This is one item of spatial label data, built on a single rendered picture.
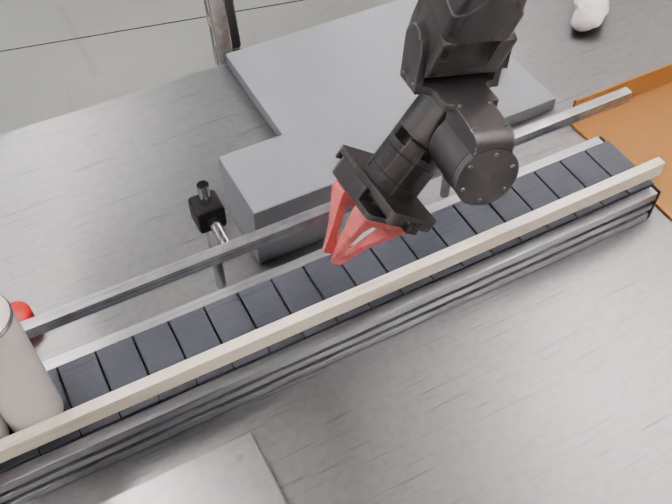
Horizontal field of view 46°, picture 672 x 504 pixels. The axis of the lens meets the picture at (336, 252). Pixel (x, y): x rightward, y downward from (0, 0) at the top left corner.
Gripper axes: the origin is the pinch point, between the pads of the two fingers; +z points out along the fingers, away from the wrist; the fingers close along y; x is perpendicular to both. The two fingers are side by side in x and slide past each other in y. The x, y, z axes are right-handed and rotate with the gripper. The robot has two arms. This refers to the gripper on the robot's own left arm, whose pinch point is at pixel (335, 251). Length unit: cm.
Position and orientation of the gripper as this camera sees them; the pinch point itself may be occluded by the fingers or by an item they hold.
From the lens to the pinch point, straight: 79.5
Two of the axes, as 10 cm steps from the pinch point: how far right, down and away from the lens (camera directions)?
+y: 4.8, 6.9, -5.4
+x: 6.8, 1.0, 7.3
